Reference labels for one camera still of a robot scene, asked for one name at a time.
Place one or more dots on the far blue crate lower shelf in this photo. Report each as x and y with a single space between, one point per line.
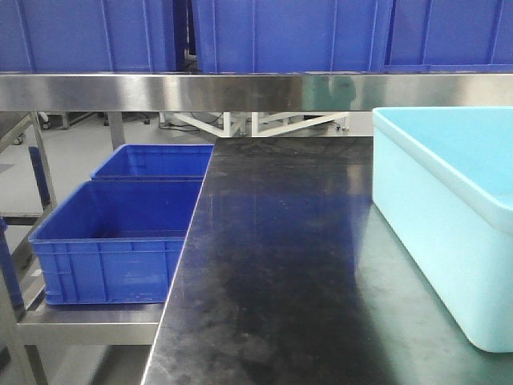
156 162

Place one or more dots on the blue crate shelf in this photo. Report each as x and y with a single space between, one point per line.
156 162
115 242

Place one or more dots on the near blue crate lower shelf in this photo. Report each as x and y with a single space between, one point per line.
115 242

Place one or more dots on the stainless lower side shelf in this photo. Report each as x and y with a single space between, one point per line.
31 323

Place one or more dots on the upper middle blue crate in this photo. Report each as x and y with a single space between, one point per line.
290 36

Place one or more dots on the blue crate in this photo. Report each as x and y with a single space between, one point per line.
290 36
92 36
429 36

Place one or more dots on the light blue plastic tub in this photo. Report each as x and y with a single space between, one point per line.
442 179

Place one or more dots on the upper right blue crate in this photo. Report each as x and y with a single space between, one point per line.
429 36

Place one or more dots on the upper left blue crate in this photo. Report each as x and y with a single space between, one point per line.
92 36

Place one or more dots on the white metal frame background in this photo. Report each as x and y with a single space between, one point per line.
254 124

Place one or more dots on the stainless steel shelf rail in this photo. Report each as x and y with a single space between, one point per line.
310 92

